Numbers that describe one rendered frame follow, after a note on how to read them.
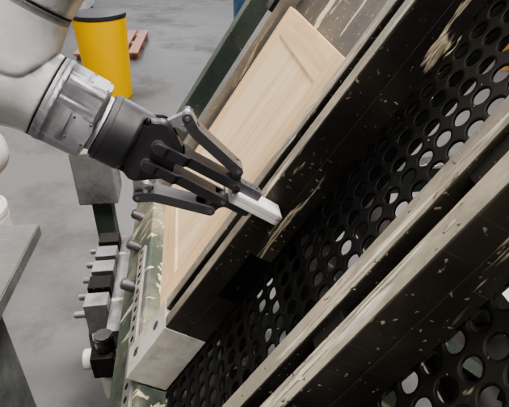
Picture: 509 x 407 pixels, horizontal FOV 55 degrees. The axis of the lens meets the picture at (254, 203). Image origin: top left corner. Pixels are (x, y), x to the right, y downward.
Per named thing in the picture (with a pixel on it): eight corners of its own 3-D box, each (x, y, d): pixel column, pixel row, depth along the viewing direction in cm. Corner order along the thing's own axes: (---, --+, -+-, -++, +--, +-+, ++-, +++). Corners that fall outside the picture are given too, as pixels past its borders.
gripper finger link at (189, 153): (151, 138, 56) (157, 128, 56) (233, 179, 60) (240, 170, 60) (149, 153, 53) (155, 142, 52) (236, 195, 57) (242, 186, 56)
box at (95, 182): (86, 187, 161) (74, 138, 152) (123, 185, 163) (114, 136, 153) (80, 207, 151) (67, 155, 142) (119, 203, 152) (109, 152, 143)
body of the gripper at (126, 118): (76, 169, 51) (156, 207, 54) (112, 102, 48) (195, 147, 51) (88, 139, 57) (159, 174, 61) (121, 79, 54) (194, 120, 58)
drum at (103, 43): (142, 87, 472) (132, 7, 433) (128, 104, 433) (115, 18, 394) (95, 86, 475) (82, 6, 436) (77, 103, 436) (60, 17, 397)
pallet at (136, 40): (138, 61, 547) (136, 52, 541) (71, 62, 544) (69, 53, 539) (152, 37, 642) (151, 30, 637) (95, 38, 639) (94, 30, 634)
